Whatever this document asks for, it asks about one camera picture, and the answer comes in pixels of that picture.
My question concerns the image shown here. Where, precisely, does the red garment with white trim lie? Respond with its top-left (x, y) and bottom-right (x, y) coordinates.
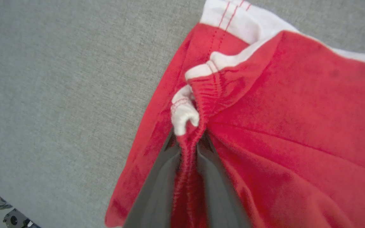
top-left (105, 0), bottom-right (365, 228)

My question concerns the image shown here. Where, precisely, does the grey robot chassis part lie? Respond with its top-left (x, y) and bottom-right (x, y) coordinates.
top-left (0, 192), bottom-right (42, 228)

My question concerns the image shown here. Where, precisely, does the grey fabric sofa cushion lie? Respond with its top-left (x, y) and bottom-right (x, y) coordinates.
top-left (0, 0), bottom-right (365, 228)

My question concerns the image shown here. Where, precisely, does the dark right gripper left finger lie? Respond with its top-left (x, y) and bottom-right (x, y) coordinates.
top-left (123, 129), bottom-right (182, 228)

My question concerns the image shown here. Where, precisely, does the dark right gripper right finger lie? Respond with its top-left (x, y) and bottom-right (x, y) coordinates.
top-left (196, 131), bottom-right (253, 228)

